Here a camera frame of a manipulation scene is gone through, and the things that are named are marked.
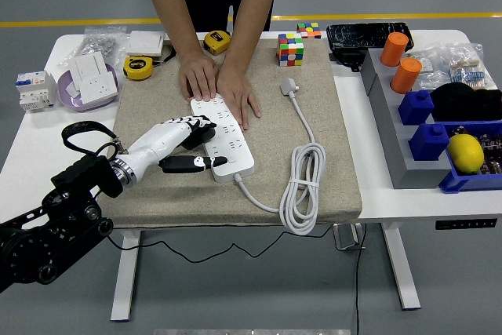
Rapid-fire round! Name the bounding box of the white circuit breaker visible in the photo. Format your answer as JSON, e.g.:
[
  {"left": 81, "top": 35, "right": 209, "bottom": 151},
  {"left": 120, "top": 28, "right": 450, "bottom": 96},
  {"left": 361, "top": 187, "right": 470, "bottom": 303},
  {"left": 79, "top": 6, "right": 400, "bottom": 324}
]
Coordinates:
[{"left": 15, "top": 70, "right": 58, "bottom": 115}]

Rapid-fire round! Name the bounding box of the white power strip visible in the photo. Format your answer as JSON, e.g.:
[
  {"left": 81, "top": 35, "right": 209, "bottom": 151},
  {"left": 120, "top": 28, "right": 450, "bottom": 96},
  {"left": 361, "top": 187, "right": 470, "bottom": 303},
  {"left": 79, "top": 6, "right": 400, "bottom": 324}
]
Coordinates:
[{"left": 190, "top": 94, "right": 256, "bottom": 184}]

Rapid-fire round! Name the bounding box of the white wall switch plate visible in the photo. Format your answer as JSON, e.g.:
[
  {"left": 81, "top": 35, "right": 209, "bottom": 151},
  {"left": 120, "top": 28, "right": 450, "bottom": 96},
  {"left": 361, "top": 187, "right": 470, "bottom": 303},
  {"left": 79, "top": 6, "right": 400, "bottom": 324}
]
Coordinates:
[{"left": 125, "top": 31, "right": 166, "bottom": 57}]

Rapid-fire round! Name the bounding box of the orange cylinder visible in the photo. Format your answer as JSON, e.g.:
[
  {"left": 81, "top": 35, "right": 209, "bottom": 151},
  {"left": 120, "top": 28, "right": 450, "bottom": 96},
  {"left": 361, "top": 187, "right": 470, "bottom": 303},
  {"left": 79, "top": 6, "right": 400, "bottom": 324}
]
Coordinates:
[
  {"left": 390, "top": 56, "right": 423, "bottom": 95},
  {"left": 379, "top": 31, "right": 410, "bottom": 67}
]

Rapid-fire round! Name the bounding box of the white table leg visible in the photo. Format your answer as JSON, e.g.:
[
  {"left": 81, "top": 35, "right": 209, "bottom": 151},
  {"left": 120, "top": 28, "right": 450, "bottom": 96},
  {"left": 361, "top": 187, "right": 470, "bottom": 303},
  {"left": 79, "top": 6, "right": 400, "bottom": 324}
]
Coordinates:
[
  {"left": 110, "top": 228, "right": 142, "bottom": 322},
  {"left": 380, "top": 223, "right": 421, "bottom": 310}
]

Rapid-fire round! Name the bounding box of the large colourful puzzle cube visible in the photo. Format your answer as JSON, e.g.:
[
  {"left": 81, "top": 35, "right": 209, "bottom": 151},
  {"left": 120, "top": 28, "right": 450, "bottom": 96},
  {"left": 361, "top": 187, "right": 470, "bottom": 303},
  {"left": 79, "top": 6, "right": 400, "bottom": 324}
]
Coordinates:
[{"left": 277, "top": 32, "right": 305, "bottom": 67}]

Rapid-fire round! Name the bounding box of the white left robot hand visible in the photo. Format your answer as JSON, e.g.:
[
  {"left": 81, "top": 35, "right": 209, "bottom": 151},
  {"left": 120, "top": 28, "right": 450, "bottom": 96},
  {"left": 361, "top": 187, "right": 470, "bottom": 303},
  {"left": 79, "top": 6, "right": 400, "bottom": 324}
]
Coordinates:
[{"left": 117, "top": 114, "right": 228, "bottom": 185}]

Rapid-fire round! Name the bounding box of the blue block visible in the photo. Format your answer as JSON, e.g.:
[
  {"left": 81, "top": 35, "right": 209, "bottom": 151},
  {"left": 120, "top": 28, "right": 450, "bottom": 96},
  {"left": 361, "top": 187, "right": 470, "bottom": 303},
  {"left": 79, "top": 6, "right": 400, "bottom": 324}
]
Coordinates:
[
  {"left": 407, "top": 122, "right": 450, "bottom": 162},
  {"left": 398, "top": 89, "right": 435, "bottom": 126}
]

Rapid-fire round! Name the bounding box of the small colourful puzzle cube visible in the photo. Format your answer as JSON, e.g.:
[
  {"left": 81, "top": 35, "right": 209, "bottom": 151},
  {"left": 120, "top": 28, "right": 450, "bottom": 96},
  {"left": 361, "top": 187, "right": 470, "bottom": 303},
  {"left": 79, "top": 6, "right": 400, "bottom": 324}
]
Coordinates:
[{"left": 296, "top": 22, "right": 322, "bottom": 40}]

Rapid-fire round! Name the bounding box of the white power strip cable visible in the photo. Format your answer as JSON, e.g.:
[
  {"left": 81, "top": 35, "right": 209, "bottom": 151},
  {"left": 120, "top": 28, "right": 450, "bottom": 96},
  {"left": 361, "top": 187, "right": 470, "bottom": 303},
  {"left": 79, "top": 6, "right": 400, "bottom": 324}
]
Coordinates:
[{"left": 234, "top": 78, "right": 327, "bottom": 236}]

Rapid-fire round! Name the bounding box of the clear bag of screws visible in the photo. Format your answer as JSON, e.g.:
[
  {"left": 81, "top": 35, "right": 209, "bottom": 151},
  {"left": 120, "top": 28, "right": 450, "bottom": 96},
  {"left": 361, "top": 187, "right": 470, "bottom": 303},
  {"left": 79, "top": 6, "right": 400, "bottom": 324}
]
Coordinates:
[{"left": 58, "top": 25, "right": 129, "bottom": 69}]

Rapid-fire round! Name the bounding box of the dark circuit board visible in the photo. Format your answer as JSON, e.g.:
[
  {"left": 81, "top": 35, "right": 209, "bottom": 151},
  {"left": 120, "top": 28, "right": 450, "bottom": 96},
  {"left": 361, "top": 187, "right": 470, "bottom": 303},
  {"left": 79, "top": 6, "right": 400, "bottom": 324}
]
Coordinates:
[{"left": 450, "top": 125, "right": 502, "bottom": 176}]

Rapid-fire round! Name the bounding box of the person's left hand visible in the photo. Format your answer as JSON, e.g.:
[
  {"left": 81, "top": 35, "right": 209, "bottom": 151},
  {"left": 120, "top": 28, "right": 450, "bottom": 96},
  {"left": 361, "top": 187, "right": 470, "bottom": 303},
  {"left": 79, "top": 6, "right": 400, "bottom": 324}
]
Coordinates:
[{"left": 215, "top": 67, "right": 262, "bottom": 131}]

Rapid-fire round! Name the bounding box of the boxy yellow tape measure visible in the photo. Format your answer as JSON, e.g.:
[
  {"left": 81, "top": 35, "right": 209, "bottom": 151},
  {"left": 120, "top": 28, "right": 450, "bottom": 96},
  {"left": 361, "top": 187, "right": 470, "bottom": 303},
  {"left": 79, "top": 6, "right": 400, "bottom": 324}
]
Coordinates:
[{"left": 202, "top": 30, "right": 232, "bottom": 56}]

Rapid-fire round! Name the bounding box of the grey stepped block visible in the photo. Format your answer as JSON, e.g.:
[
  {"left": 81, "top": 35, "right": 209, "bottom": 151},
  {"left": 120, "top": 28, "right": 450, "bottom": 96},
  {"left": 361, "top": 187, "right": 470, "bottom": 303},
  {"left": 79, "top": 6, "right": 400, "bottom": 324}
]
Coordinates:
[{"left": 359, "top": 48, "right": 452, "bottom": 190}]

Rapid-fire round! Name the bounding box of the black cloth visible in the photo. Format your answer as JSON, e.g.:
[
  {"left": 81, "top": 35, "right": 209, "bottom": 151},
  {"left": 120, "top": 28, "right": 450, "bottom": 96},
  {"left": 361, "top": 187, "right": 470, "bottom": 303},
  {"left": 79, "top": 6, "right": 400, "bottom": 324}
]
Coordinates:
[{"left": 429, "top": 82, "right": 502, "bottom": 123}]

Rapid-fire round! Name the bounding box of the white switch panel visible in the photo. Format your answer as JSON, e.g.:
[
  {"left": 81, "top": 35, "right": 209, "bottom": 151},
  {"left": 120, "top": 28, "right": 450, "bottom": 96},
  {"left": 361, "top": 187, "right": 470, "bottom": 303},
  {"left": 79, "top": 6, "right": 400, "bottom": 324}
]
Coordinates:
[{"left": 73, "top": 51, "right": 111, "bottom": 81}]

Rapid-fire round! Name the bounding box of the black power adapter plug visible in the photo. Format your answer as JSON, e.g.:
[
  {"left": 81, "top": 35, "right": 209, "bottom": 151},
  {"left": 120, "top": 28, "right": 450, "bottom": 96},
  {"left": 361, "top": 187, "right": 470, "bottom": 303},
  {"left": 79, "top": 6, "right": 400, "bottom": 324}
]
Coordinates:
[{"left": 180, "top": 125, "right": 216, "bottom": 151}]

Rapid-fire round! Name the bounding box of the grey-brown mat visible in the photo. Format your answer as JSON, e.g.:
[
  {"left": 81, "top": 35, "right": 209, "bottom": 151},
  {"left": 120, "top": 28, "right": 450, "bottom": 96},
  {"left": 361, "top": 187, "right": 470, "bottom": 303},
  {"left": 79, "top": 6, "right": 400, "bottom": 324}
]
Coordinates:
[{"left": 100, "top": 38, "right": 362, "bottom": 230}]

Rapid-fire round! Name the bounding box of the person's right hand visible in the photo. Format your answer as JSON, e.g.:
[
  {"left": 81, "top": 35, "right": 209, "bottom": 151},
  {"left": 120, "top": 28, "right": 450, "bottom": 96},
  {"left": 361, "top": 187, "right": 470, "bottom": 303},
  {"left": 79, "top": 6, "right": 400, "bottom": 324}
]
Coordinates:
[{"left": 178, "top": 54, "right": 220, "bottom": 103}]

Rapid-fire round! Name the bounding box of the black hanging cable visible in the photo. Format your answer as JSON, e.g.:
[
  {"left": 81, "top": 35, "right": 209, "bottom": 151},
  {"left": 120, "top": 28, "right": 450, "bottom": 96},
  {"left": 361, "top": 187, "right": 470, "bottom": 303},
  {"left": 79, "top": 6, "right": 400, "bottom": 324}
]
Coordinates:
[{"left": 355, "top": 224, "right": 368, "bottom": 335}]

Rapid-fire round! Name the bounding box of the round yellow tape measure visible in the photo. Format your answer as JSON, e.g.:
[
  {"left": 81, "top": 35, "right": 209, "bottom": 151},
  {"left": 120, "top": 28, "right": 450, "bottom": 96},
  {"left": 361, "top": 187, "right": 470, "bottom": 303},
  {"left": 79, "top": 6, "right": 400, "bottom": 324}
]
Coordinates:
[{"left": 122, "top": 56, "right": 155, "bottom": 82}]

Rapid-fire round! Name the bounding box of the black tape measure strap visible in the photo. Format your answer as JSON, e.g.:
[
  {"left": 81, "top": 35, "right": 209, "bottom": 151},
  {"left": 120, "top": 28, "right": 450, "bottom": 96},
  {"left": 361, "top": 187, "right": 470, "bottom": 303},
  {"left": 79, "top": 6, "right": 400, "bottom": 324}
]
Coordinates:
[{"left": 161, "top": 39, "right": 177, "bottom": 64}]

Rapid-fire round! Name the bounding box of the black adapter cord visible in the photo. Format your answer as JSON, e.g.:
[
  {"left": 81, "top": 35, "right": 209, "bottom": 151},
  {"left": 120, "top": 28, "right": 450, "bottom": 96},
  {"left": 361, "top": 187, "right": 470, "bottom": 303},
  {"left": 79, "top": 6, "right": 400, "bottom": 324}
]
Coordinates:
[{"left": 106, "top": 228, "right": 334, "bottom": 264}]

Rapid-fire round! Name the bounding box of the black table control panel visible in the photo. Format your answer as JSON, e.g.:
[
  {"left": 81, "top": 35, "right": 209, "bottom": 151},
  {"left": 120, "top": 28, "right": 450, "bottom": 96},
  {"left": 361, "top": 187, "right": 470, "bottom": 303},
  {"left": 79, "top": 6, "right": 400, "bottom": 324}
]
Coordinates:
[{"left": 434, "top": 217, "right": 498, "bottom": 231}]

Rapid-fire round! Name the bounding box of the clear bag of small parts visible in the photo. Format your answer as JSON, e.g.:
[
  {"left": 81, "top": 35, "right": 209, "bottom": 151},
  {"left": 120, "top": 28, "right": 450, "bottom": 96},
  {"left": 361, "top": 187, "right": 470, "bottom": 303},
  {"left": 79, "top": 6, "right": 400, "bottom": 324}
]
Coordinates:
[{"left": 407, "top": 49, "right": 452, "bottom": 91}]

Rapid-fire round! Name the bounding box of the purple bowl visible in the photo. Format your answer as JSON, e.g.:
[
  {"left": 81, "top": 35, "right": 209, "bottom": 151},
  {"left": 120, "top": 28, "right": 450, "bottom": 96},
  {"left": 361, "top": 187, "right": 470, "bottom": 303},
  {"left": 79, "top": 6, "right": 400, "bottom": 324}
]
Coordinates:
[{"left": 57, "top": 63, "right": 119, "bottom": 112}]

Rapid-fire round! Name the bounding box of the blue plastic bin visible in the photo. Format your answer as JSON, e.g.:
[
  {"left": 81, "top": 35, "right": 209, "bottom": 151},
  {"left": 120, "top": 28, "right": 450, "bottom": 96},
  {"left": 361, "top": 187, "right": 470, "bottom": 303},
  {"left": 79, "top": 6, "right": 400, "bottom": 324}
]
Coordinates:
[{"left": 438, "top": 119, "right": 502, "bottom": 195}]

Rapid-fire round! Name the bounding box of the yellow lemon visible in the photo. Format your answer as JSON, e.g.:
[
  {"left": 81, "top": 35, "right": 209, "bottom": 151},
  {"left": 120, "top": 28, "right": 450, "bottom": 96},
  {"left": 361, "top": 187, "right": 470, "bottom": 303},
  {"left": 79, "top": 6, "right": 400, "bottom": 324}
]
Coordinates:
[{"left": 446, "top": 133, "right": 486, "bottom": 174}]

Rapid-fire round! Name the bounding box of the clear bag of resistors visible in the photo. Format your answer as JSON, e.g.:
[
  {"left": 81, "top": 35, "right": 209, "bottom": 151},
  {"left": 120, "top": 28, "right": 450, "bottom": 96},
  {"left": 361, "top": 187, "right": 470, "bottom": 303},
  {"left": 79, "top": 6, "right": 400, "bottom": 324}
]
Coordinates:
[{"left": 438, "top": 42, "right": 497, "bottom": 91}]

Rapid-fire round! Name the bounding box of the white wall socket panel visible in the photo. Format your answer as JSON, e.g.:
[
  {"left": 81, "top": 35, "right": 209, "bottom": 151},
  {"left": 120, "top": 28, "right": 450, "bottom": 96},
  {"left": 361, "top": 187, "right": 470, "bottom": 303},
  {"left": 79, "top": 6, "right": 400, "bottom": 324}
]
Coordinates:
[{"left": 74, "top": 71, "right": 119, "bottom": 105}]

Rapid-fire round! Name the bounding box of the black plastic tray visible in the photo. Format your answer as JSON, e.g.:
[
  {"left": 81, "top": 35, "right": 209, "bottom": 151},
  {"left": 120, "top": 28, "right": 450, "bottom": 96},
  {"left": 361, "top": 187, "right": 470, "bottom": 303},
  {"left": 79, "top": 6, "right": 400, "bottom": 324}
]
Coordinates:
[{"left": 326, "top": 22, "right": 416, "bottom": 53}]

